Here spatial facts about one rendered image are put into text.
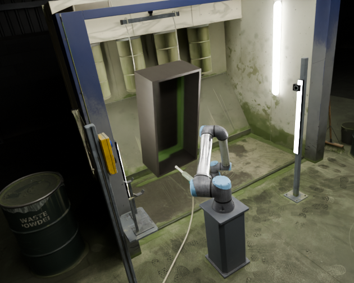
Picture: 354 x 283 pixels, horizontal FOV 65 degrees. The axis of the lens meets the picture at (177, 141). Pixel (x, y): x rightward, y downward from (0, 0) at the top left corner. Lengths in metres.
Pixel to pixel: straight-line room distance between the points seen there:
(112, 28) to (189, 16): 1.12
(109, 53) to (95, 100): 2.02
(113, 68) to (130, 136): 1.00
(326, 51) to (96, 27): 2.75
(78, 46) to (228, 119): 3.27
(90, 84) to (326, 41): 2.77
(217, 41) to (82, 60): 3.25
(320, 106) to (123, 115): 2.71
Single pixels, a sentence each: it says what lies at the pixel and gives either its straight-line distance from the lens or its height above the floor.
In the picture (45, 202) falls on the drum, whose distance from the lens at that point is 2.79.
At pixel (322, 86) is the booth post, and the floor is 1.12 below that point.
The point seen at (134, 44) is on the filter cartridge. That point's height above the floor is 1.87.
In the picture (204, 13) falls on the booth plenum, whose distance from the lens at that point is 4.37.
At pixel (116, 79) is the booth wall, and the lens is 4.27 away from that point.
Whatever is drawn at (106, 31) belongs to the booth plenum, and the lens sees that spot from 3.74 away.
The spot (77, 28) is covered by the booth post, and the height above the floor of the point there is 2.18.
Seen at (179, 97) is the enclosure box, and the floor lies 1.26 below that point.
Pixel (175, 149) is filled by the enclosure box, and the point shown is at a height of 0.53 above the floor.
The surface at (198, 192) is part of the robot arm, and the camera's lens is 2.35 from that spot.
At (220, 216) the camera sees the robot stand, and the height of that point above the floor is 0.64.
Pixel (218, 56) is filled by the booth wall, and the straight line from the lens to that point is 5.11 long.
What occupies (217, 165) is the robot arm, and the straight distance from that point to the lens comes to 3.12.
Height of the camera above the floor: 2.21
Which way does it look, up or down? 25 degrees down
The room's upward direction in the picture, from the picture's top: 8 degrees counter-clockwise
